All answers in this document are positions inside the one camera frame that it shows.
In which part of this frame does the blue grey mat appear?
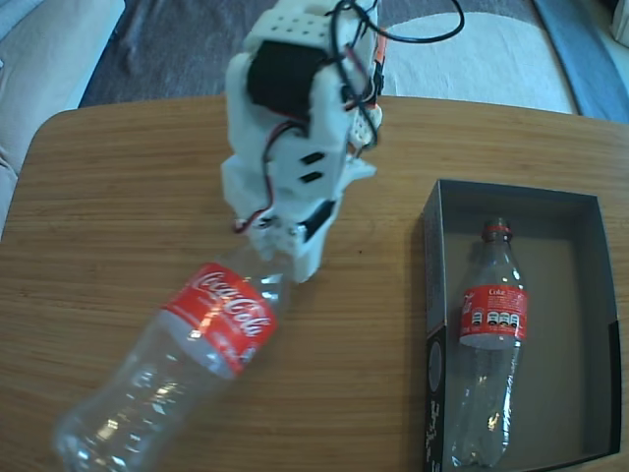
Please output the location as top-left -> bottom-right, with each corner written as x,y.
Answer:
533,0 -> 629,123

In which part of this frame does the pale beige furniture piece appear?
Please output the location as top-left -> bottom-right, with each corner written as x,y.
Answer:
607,0 -> 629,49

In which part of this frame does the dark grey rug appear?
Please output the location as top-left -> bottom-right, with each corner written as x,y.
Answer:
78,0 -> 542,107

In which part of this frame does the grey cardboard box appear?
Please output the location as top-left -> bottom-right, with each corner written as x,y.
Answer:
422,178 -> 620,472

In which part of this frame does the beige sofa cushion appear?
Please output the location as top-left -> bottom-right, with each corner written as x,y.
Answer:
0,0 -> 127,242

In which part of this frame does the clear bottle Coca-Cola script label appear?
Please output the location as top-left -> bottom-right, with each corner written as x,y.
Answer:
51,243 -> 296,472

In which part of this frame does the black camera cable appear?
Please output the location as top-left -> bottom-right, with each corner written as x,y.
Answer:
328,0 -> 466,144

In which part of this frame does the orange and black clamp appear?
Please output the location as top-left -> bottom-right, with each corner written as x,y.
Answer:
369,33 -> 390,109

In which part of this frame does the clear bottle Coke nutrition label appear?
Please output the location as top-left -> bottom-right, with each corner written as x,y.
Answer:
449,215 -> 531,468

